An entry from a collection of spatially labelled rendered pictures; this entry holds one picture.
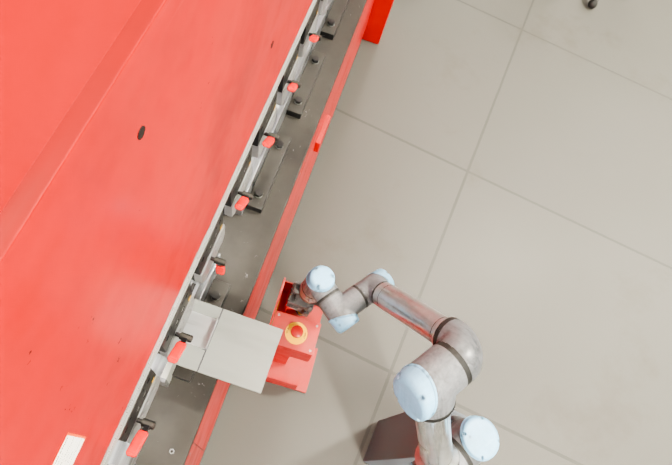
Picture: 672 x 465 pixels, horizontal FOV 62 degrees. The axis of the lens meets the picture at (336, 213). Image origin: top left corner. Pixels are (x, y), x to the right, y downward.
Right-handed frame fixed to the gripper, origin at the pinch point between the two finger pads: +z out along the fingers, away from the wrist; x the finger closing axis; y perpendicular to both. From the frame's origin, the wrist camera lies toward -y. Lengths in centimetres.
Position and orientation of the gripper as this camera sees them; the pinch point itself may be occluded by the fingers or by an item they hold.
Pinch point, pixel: (304, 308)
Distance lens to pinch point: 190.0
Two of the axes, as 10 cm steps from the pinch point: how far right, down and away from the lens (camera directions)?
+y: -9.4, -3.3, -1.2
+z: -2.5, 3.9, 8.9
